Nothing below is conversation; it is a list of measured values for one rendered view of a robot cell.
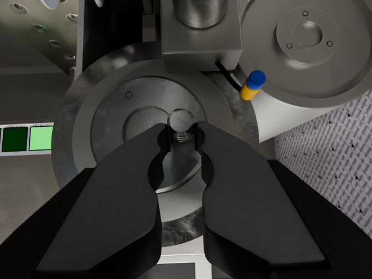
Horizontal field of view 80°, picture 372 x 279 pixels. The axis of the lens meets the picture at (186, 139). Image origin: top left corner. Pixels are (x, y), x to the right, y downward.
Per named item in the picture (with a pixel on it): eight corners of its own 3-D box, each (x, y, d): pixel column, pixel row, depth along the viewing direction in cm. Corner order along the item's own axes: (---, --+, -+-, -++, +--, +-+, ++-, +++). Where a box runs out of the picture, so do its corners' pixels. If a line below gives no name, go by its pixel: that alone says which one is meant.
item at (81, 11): (88, -104, 20) (81, 88, 18) (142, 44, 44) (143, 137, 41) (82, -104, 20) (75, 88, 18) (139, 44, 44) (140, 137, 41)
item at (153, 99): (93, 73, 14) (209, 74, 14) (104, 86, 16) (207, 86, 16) (83, 192, 13) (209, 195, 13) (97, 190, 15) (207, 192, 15)
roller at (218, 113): (227, 52, 16) (246, 216, 15) (205, 127, 42) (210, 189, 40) (71, 65, 16) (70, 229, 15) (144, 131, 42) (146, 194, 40)
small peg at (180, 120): (199, 113, 11) (189, 139, 11) (197, 125, 14) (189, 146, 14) (172, 103, 11) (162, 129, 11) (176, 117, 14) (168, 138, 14)
